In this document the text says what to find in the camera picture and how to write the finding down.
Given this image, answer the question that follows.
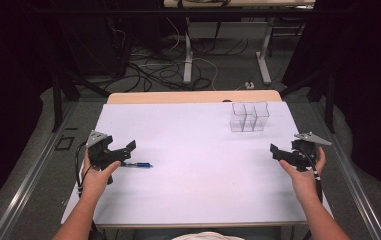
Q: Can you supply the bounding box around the tangle of black floor cables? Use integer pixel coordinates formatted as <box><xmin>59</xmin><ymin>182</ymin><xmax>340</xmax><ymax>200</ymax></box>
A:
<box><xmin>102</xmin><ymin>36</ymin><xmax>250</xmax><ymax>94</ymax></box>

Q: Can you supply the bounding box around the person's left hand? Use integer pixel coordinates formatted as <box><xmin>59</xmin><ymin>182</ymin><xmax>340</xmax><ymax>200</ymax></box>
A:
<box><xmin>80</xmin><ymin>150</ymin><xmax>123</xmax><ymax>200</ymax></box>

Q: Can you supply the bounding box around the white background desk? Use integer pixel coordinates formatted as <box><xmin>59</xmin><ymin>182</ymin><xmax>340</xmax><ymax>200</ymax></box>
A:
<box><xmin>163</xmin><ymin>0</ymin><xmax>316</xmax><ymax>86</ymax></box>

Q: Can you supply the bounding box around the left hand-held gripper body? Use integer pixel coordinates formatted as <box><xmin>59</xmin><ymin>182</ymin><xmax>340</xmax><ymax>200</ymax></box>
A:
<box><xmin>85</xmin><ymin>130</ymin><xmax>132</xmax><ymax>172</ymax></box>

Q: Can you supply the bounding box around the black metal stand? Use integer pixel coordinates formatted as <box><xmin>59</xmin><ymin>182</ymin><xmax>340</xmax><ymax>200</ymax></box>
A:
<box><xmin>51</xmin><ymin>68</ymin><xmax>111</xmax><ymax>133</ymax></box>
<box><xmin>279</xmin><ymin>68</ymin><xmax>337</xmax><ymax>134</ymax></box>

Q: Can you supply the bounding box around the blue pen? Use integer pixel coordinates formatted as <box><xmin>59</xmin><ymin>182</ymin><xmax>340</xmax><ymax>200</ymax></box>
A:
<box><xmin>120</xmin><ymin>161</ymin><xmax>154</xmax><ymax>169</ymax></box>

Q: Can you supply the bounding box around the person's right hand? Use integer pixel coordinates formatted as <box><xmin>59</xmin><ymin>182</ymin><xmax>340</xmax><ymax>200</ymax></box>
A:
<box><xmin>278</xmin><ymin>146</ymin><xmax>328</xmax><ymax>203</ymax></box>

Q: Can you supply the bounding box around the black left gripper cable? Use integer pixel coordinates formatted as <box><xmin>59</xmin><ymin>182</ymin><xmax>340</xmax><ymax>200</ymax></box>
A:
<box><xmin>74</xmin><ymin>141</ymin><xmax>90</xmax><ymax>198</ymax></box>

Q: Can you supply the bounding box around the person's light clothing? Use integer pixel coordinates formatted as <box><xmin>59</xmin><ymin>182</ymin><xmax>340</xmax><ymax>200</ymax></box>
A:
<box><xmin>171</xmin><ymin>231</ymin><xmax>246</xmax><ymax>240</ymax></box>

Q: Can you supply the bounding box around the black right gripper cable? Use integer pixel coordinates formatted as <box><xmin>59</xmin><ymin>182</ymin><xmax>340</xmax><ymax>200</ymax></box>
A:
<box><xmin>302</xmin><ymin>148</ymin><xmax>325</xmax><ymax>205</ymax></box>

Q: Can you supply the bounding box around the white floor cable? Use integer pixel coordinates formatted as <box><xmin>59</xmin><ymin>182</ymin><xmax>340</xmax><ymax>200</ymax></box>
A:
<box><xmin>164</xmin><ymin>16</ymin><xmax>220</xmax><ymax>92</ymax></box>

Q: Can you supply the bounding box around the white table sheet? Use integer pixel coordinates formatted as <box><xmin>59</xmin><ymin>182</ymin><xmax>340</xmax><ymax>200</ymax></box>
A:
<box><xmin>60</xmin><ymin>101</ymin><xmax>334</xmax><ymax>226</ymax></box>

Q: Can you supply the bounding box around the clear acrylic pen holder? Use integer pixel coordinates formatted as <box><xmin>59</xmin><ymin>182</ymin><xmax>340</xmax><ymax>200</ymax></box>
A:
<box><xmin>229</xmin><ymin>101</ymin><xmax>271</xmax><ymax>134</ymax></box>

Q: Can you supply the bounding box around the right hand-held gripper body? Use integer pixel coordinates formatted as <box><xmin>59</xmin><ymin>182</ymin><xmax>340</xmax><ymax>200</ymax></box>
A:
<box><xmin>280</xmin><ymin>131</ymin><xmax>333</xmax><ymax>173</ymax></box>

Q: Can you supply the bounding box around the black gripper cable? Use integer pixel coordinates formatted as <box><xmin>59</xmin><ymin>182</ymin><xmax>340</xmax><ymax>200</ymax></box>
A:
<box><xmin>302</xmin><ymin>148</ymin><xmax>325</xmax><ymax>205</ymax></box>
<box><xmin>74</xmin><ymin>141</ymin><xmax>90</xmax><ymax>198</ymax></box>

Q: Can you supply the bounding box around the metal floor rail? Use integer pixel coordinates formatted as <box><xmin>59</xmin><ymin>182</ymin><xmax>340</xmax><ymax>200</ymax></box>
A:
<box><xmin>311</xmin><ymin>101</ymin><xmax>381</xmax><ymax>240</ymax></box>
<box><xmin>0</xmin><ymin>101</ymin><xmax>79</xmax><ymax>240</ymax></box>

